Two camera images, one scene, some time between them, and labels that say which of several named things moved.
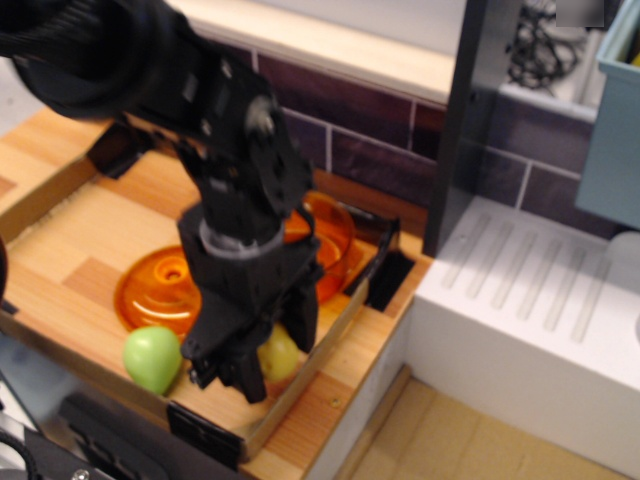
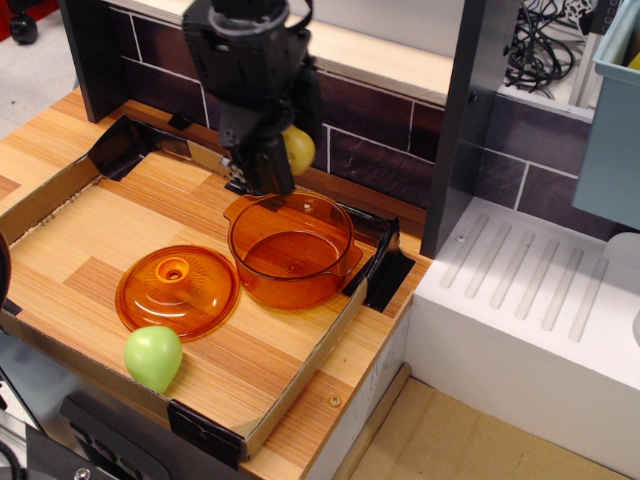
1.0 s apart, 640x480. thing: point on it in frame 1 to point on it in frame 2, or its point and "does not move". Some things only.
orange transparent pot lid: (156, 287) does not move
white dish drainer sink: (537, 317) does not move
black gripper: (241, 264) to (252, 58)
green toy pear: (153, 357) does not move
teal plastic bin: (609, 177) does not move
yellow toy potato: (278, 354) to (301, 150)
